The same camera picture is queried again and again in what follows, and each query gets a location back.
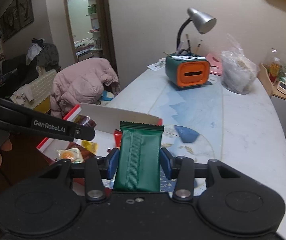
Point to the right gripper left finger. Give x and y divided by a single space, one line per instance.
49 202

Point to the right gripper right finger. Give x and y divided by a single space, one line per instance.
226 200

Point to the red foil snack bag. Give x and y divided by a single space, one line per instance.
84 120

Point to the green snack bar wrapper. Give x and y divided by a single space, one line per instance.
139 158

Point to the green orange bun packet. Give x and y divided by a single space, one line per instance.
73 154

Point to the yellow snack packet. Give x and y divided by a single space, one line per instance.
90 146

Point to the pink jacket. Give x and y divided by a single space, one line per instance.
83 82

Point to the red chip bag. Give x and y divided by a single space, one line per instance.
117 137

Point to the wooden side cabinet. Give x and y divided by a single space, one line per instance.
278 99

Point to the red white cardboard box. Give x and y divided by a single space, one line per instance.
107 120

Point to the white digital timer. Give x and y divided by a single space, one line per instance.
281 87

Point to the clear plastic bag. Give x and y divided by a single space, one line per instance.
239 72

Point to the oil bottle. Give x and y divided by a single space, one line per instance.
274 69

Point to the green orange tissue box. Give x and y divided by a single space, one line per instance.
187 70

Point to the silver desk lamp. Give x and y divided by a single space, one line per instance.
202 21

